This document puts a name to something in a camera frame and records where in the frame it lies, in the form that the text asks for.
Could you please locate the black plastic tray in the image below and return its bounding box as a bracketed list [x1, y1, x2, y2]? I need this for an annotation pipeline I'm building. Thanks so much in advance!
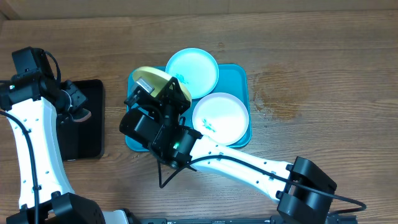
[57, 79, 105, 161]

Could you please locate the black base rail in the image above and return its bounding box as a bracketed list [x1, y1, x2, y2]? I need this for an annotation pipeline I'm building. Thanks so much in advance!
[140, 215, 358, 224]

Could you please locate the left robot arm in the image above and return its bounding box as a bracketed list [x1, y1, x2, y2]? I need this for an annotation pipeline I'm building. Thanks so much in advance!
[1, 47, 137, 223]

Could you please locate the pink and green sponge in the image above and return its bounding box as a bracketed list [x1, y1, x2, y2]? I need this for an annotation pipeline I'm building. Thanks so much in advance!
[72, 108, 91, 123]

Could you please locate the light blue plate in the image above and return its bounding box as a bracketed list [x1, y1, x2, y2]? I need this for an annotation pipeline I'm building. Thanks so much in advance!
[165, 48, 219, 99]

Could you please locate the white plate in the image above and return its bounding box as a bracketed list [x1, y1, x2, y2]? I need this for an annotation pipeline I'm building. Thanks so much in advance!
[192, 93, 249, 146]

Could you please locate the teal plastic tray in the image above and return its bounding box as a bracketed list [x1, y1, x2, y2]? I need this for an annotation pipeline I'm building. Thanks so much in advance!
[125, 64, 252, 152]

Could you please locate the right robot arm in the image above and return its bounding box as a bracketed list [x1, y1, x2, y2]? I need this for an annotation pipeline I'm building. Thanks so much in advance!
[119, 77, 336, 223]

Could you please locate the yellow-green plate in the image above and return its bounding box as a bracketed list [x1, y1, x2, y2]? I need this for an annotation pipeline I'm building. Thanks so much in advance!
[127, 66, 192, 108]

